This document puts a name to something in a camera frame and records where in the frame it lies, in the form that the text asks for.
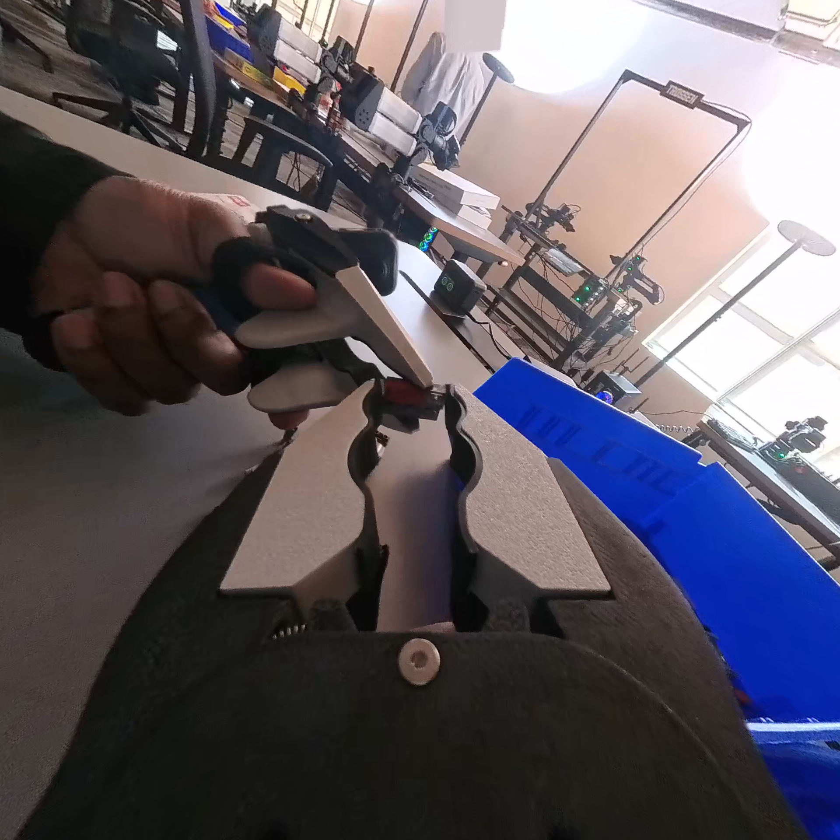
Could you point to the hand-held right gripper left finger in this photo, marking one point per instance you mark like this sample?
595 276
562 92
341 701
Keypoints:
295 525

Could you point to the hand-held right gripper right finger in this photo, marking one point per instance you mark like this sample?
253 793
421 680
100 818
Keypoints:
531 525

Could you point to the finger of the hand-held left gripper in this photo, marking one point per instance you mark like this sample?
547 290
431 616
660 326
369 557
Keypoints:
374 315
295 390

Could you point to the red and dark grey brick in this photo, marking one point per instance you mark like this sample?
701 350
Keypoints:
407 392

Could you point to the person's left forearm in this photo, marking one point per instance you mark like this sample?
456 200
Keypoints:
39 197

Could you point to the small black robot arm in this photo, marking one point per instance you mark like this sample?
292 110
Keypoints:
436 131

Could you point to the grey desk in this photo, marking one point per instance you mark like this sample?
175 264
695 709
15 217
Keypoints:
98 492

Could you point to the person's left hand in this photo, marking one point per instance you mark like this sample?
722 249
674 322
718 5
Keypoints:
131 262

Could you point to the black cube device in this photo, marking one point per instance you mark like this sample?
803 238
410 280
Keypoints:
459 285

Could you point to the computer with coloured fans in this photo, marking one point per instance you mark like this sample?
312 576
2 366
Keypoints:
428 239
613 387

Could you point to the black flat plate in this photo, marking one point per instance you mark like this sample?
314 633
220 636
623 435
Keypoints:
472 331

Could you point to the black office chair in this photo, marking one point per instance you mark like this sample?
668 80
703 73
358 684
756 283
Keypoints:
289 141
131 46

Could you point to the background table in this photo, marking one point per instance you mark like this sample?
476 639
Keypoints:
472 236

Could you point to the white flat box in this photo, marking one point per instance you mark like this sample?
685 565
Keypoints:
453 187
474 216

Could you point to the large blue plastic bin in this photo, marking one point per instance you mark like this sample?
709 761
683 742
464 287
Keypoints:
722 525

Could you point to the metal equipment rack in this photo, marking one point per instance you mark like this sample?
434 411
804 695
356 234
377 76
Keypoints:
577 282

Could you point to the black floor lamp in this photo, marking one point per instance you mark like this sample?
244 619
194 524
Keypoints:
804 236
497 69

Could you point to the side table with equipment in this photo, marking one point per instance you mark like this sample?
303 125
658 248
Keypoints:
774 479

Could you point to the black stand pole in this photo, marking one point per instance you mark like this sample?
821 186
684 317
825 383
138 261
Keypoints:
682 95

